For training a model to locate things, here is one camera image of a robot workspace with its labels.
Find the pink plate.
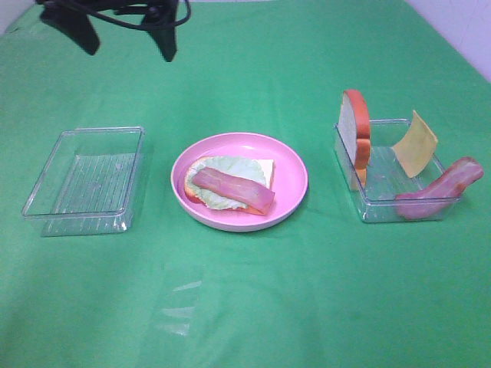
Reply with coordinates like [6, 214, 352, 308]
[170, 132, 308, 232]

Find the toast bread slice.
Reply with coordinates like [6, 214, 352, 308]
[183, 155, 276, 216]

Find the green lettuce leaf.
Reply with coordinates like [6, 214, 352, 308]
[185, 154, 269, 212]

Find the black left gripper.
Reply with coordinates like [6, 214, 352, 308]
[35, 0, 179, 62]

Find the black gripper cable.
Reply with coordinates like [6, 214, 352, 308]
[76, 0, 192, 30]

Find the upright bread slice right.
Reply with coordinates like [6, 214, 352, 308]
[338, 89, 371, 189]

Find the clear plastic tray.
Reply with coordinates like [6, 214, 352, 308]
[334, 118, 460, 223]
[21, 126, 145, 237]

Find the yellow cheese slice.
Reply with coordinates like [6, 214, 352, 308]
[391, 110, 438, 178]

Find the clear plastic film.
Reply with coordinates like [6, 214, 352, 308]
[150, 264, 203, 337]

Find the clear plastic tray left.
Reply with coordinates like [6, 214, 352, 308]
[21, 126, 145, 237]

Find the bacon strip tray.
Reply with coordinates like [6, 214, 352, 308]
[191, 166, 275, 215]
[395, 156, 484, 220]

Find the clear plastic tray right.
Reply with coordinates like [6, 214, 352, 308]
[334, 118, 460, 223]

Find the green tablecloth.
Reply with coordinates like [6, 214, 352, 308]
[1, 1, 490, 367]

